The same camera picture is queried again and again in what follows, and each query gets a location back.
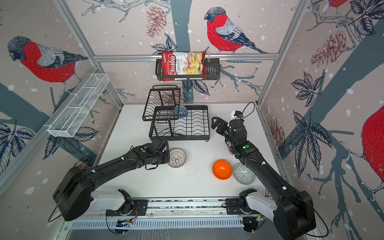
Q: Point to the red cassava chips bag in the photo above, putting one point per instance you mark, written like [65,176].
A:
[182,63]

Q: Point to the white maroon patterned bowl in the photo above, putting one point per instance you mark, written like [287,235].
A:
[177,158]

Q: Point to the orange plastic bowl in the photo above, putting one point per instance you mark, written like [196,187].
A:
[222,170]

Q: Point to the grey green patterned bowl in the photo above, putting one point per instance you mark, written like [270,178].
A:
[243,175]

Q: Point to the aluminium mounting rail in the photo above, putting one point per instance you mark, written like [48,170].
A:
[166,207]

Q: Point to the white wire wall basket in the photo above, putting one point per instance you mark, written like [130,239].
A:
[71,118]

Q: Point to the black wall shelf basket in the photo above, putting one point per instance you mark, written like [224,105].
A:
[212,68]

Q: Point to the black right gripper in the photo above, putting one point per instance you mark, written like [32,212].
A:
[218,123]

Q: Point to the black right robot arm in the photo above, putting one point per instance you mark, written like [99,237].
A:
[291,211]

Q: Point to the black wire dish rack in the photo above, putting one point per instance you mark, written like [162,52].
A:
[158,111]

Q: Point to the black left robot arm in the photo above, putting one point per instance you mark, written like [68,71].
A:
[77,193]

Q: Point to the dark blue patterned bowl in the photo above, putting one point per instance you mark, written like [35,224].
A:
[180,112]

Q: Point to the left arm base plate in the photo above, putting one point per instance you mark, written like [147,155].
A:
[134,208]

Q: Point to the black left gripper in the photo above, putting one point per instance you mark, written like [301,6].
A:
[167,152]

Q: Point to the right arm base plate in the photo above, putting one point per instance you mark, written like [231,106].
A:
[233,207]

